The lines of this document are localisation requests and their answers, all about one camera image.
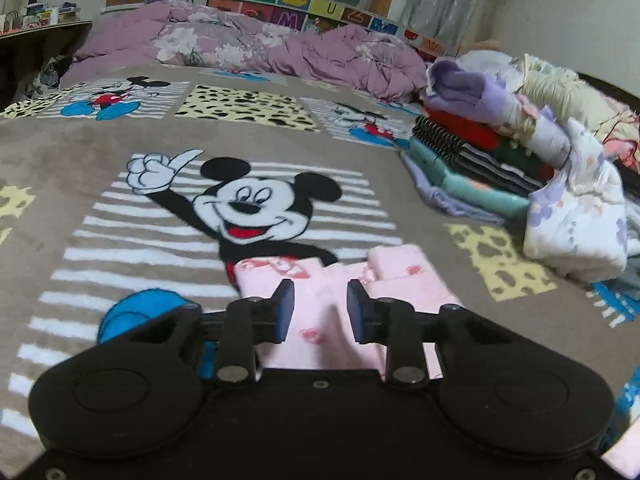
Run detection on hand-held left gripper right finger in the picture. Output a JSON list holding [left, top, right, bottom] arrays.
[[346, 279, 508, 390]]

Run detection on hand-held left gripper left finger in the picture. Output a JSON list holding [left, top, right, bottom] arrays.
[[125, 279, 296, 389]]

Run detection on pink printed pants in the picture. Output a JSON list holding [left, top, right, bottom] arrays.
[[234, 243, 466, 381]]

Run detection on stack of folded clothes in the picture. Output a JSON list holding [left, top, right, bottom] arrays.
[[457, 50, 640, 171]]

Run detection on lavender folded garment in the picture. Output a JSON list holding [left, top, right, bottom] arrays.
[[400, 152, 506, 226]]

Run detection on teal folded garment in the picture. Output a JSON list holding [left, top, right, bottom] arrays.
[[407, 137, 531, 218]]

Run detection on black striped folded garment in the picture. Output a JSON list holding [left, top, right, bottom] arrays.
[[412, 115, 551, 196]]

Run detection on red folded garment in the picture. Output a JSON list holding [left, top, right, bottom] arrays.
[[425, 107, 501, 151]]

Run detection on dark green folded garment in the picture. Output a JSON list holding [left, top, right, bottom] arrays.
[[492, 137, 556, 181]]

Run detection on white floral blanket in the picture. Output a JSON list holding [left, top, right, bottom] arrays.
[[522, 120, 631, 281]]

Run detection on purple fleece garment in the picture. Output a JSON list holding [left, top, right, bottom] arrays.
[[425, 57, 506, 128]]

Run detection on cartoon mouse printed blanket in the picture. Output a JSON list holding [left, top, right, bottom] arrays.
[[0, 60, 640, 461]]

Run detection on white lilac print garment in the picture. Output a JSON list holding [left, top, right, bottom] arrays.
[[500, 92, 573, 161]]

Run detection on purple floral quilt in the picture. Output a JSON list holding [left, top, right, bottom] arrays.
[[60, 0, 431, 103]]

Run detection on light pink garment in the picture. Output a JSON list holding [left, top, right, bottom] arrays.
[[600, 417, 640, 471]]

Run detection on dark patterned cloth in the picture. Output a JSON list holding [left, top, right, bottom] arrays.
[[32, 55, 73, 101]]

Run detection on dark wooden bed board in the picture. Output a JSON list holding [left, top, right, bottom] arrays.
[[577, 72, 640, 111]]

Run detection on dark wooden desk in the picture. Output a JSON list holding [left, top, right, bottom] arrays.
[[0, 20, 93, 111]]

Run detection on clutter of small desk things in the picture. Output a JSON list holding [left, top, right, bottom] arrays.
[[0, 0, 81, 33]]

